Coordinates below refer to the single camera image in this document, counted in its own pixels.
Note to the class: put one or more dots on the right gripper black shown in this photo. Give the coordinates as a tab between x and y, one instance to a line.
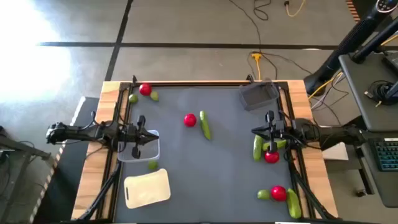
275	130

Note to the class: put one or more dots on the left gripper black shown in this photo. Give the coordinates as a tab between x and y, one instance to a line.
133	135

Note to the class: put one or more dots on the green cucumber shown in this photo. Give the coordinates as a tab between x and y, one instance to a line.
280	144
257	149
293	203
205	124

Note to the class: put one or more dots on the green lime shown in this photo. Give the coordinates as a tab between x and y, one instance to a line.
152	165
154	96
263	194
133	98

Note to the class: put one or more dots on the red tomato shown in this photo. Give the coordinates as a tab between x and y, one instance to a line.
145	89
279	193
271	158
190	120

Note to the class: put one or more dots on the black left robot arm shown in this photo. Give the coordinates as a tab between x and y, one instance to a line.
84	132

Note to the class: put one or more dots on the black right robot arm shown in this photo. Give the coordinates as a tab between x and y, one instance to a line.
323	133

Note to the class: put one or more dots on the clear plastic basket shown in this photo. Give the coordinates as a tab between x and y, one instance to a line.
150	153

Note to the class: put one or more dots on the grey translucent plastic basket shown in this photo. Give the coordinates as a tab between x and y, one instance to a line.
258	96

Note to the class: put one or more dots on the white plastic basket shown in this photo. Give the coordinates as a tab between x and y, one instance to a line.
146	188

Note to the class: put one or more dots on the grey table mat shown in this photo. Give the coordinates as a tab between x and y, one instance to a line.
217	174

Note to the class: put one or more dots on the white paper sheet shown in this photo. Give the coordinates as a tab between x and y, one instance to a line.
335	152

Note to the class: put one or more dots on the black floor mat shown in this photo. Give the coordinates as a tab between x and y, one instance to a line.
68	177

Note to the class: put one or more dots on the black desk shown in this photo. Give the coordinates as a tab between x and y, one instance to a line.
367	112

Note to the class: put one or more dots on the black backlit keyboard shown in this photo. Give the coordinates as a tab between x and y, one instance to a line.
387	154

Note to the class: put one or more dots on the black metal stand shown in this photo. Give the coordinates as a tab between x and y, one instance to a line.
18	146

